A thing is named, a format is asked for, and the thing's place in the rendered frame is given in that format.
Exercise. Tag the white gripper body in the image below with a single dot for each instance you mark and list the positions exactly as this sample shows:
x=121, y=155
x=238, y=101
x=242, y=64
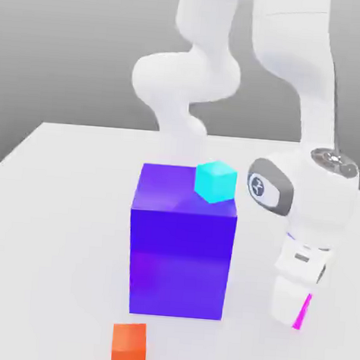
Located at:
x=287, y=301

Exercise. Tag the small magenta cube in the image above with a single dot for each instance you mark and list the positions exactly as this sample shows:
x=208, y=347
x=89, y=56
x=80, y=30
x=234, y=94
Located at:
x=303, y=313

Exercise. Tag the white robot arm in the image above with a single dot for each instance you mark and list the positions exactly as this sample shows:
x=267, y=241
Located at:
x=301, y=70

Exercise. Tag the small cyan cube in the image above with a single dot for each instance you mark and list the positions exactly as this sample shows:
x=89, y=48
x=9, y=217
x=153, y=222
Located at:
x=215, y=182

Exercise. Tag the small orange cube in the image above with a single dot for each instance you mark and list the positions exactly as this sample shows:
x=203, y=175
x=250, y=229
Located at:
x=129, y=346

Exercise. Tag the large blue box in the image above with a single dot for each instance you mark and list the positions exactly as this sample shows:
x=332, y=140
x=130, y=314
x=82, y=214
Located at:
x=179, y=259

